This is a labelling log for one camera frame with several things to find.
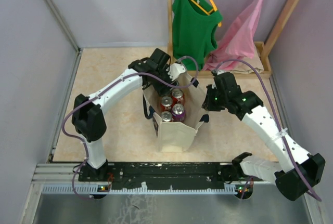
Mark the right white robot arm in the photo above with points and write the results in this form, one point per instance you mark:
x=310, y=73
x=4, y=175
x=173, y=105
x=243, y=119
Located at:
x=296, y=171

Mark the pink cloth garment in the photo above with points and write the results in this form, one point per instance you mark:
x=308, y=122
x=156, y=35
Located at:
x=237, y=43

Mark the green tank top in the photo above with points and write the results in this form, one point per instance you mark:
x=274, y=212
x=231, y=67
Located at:
x=193, y=28

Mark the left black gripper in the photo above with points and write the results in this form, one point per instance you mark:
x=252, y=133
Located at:
x=162, y=90

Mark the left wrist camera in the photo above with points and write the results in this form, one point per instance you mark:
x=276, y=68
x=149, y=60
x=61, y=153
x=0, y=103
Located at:
x=175, y=70

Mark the beige canvas tote bag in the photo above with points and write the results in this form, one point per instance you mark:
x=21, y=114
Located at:
x=176, y=136

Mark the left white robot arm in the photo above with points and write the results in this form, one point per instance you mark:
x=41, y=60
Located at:
x=88, y=117

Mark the wooden clothes rack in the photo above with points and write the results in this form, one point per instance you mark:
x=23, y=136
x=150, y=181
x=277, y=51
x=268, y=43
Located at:
x=264, y=48

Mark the purple soda can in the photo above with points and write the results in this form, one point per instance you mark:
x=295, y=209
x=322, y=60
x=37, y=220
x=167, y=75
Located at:
x=178, y=112
x=167, y=116

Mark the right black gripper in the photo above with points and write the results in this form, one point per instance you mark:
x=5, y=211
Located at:
x=207, y=104

